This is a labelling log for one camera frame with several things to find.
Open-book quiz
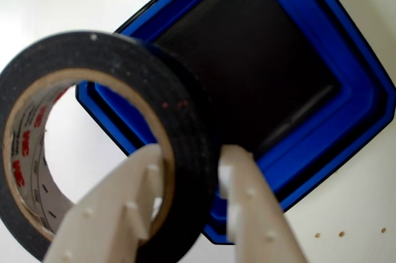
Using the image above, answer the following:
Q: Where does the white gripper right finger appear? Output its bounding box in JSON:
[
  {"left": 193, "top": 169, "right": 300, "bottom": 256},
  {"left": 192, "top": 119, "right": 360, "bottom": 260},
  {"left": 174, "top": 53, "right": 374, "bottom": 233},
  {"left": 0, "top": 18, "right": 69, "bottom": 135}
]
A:
[{"left": 218, "top": 144, "right": 309, "bottom": 263}]

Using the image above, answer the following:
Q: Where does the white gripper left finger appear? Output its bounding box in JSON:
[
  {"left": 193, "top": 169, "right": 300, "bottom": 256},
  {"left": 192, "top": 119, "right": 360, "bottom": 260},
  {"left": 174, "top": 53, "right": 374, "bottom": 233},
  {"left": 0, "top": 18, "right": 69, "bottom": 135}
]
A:
[{"left": 41, "top": 142, "right": 167, "bottom": 263}]

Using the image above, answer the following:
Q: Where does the black tape roll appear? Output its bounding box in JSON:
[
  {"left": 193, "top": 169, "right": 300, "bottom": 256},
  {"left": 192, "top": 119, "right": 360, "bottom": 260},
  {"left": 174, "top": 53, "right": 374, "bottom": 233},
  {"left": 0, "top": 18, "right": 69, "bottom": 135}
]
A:
[{"left": 0, "top": 30, "right": 217, "bottom": 263}]

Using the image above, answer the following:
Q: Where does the blue box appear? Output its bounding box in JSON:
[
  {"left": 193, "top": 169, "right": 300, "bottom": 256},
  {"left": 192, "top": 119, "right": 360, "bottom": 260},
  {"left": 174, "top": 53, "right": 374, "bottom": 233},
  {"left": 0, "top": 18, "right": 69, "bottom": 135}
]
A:
[{"left": 75, "top": 0, "right": 396, "bottom": 245}]

